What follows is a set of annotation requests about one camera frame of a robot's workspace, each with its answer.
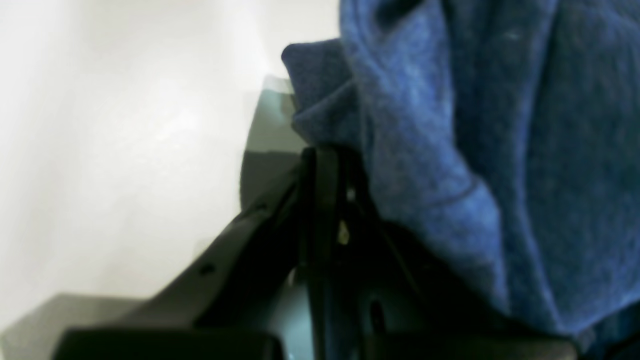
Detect dark blue t-shirt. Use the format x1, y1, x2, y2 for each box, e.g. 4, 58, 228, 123
281, 0, 639, 360

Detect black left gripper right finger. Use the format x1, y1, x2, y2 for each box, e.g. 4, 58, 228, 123
312, 146, 579, 360

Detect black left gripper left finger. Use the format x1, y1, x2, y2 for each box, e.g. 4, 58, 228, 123
53, 148, 316, 360

